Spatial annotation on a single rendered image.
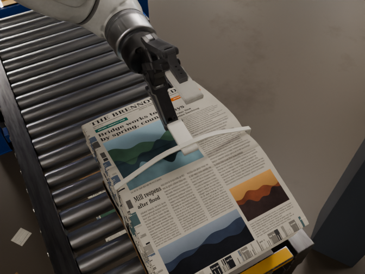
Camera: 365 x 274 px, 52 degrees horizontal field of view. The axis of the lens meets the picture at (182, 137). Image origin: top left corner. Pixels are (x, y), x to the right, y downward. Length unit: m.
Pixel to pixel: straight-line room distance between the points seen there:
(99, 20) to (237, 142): 0.35
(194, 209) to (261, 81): 1.85
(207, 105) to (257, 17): 2.23
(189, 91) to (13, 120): 0.74
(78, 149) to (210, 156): 0.48
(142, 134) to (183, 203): 0.18
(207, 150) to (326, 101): 1.76
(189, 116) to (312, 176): 1.34
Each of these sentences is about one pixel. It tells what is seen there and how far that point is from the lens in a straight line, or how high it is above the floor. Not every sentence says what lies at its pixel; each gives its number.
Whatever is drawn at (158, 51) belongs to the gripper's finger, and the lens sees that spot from 0.60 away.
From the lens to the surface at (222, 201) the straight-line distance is 0.68.
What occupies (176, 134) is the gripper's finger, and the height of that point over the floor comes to 1.10.
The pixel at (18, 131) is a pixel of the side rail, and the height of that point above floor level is 0.80.
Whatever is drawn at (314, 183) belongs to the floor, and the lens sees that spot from 2.03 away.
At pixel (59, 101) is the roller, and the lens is 1.22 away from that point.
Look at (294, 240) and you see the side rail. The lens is 0.94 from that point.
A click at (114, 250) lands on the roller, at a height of 0.80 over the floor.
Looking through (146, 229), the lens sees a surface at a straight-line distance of 0.65.
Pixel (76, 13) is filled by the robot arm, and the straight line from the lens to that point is 0.74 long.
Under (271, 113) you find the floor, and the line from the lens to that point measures 2.27.
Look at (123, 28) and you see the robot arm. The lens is 0.72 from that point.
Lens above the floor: 1.63
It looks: 51 degrees down
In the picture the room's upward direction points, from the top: straight up
